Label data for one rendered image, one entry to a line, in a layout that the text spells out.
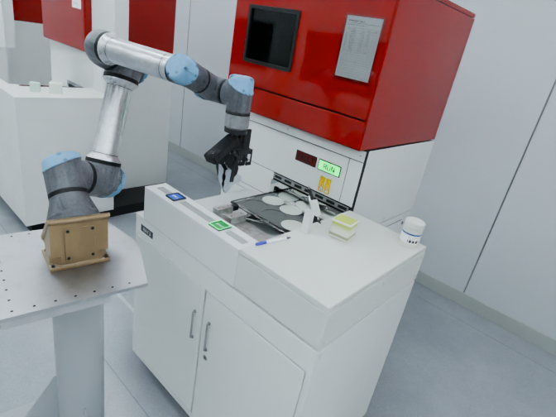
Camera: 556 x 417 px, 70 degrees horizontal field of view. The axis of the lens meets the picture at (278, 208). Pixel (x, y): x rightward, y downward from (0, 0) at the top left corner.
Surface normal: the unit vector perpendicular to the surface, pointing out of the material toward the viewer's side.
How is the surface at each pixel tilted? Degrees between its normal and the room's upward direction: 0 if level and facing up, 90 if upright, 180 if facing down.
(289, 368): 90
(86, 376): 90
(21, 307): 0
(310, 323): 90
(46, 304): 0
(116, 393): 0
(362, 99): 90
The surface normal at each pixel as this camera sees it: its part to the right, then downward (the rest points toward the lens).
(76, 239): 0.61, 0.41
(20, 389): 0.17, -0.90
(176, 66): -0.39, -0.05
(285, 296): -0.67, 0.19
